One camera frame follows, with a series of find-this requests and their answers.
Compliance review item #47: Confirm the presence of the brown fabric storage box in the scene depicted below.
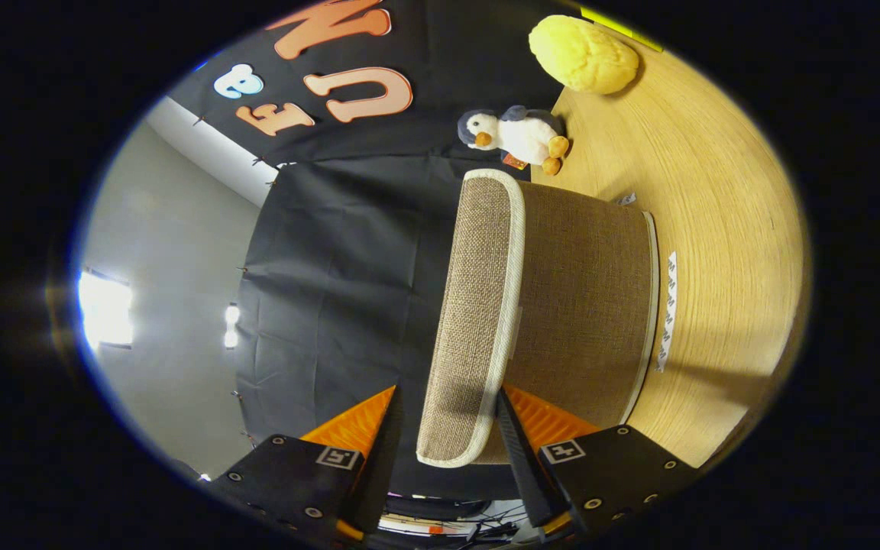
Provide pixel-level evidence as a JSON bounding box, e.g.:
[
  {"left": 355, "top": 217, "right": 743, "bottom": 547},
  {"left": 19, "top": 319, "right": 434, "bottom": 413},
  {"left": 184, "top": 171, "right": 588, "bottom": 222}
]
[{"left": 416, "top": 168, "right": 661, "bottom": 468}]

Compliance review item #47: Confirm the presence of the penguin plush toy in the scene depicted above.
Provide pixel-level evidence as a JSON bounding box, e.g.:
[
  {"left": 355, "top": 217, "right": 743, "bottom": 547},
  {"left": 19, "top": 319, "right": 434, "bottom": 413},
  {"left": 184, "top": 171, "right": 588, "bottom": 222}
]
[{"left": 457, "top": 105, "right": 571, "bottom": 176}]

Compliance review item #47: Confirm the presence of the yellow bread shaped toy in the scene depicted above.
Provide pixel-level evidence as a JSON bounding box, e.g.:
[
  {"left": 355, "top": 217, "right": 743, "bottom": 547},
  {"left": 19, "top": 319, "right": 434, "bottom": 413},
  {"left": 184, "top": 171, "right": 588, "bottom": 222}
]
[{"left": 528, "top": 15, "right": 641, "bottom": 95}]

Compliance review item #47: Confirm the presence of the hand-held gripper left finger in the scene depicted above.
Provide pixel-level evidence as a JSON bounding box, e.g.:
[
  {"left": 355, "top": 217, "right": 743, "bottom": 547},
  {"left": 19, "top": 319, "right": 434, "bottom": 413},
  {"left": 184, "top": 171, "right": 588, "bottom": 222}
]
[{"left": 211, "top": 384, "right": 404, "bottom": 545}]

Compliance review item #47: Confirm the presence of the large ceiling light panel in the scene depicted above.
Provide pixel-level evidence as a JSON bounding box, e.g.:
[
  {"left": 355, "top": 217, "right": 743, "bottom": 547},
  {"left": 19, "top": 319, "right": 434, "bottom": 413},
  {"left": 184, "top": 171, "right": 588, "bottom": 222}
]
[{"left": 79, "top": 267, "right": 135, "bottom": 351}]

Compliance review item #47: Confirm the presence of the long white marked tape strip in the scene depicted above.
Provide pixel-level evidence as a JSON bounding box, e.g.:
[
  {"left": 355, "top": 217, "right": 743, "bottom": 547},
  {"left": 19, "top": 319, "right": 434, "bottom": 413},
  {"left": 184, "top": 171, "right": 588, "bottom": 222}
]
[{"left": 654, "top": 252, "right": 678, "bottom": 374}]

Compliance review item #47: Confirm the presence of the black cable bundle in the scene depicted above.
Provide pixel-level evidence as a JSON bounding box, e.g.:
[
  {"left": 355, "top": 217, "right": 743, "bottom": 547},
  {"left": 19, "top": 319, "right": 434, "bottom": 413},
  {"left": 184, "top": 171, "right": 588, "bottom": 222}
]
[{"left": 451, "top": 508, "right": 532, "bottom": 545}]

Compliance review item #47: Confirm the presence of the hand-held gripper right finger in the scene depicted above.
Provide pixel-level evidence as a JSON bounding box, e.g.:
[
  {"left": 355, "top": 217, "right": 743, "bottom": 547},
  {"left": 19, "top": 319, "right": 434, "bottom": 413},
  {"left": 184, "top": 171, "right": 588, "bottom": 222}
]
[{"left": 495, "top": 384, "right": 700, "bottom": 535}]

